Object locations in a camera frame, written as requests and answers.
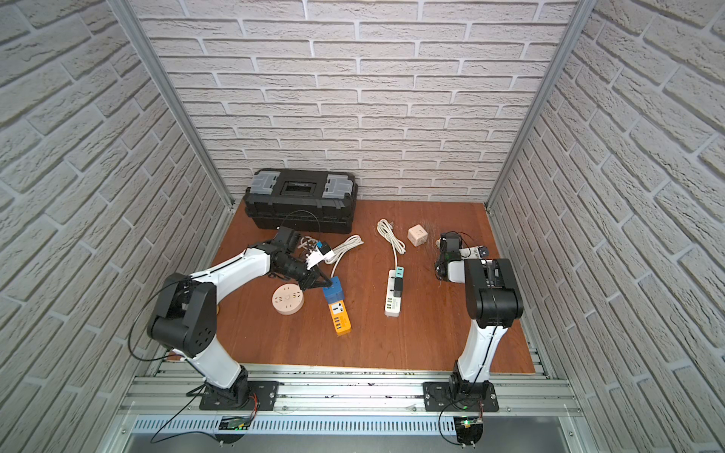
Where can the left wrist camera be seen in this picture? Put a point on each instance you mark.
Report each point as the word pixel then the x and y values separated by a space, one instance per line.
pixel 320 252

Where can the dark blue adapter plug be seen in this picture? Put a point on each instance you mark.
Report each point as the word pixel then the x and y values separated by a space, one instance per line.
pixel 334 293

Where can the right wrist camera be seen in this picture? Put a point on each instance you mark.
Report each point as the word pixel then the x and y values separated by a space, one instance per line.
pixel 475 253

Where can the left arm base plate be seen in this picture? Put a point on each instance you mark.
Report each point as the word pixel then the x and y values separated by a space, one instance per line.
pixel 242 396

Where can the orange power strip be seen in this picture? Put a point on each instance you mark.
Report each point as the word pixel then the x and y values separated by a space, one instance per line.
pixel 340 318

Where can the black plug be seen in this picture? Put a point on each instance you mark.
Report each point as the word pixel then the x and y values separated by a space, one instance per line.
pixel 398 287

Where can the black plastic toolbox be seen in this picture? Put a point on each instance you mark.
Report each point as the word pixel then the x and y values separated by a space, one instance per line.
pixel 303 200

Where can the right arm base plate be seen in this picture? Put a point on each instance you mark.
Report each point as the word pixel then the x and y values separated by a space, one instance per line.
pixel 439 396

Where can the white power strip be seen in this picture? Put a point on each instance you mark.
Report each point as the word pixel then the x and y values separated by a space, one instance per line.
pixel 392 304

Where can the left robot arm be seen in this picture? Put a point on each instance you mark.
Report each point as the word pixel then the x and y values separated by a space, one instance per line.
pixel 184 318

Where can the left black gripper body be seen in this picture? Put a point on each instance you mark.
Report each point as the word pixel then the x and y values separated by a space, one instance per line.
pixel 309 275

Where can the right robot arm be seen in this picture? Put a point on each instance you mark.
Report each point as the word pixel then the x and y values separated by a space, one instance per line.
pixel 493 303

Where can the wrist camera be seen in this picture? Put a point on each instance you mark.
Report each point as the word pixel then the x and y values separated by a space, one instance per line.
pixel 475 253
pixel 320 252

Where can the aluminium rail frame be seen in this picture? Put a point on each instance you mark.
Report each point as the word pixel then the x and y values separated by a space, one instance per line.
pixel 320 400

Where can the round pink power socket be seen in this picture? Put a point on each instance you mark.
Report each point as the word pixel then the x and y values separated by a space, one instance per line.
pixel 288 299

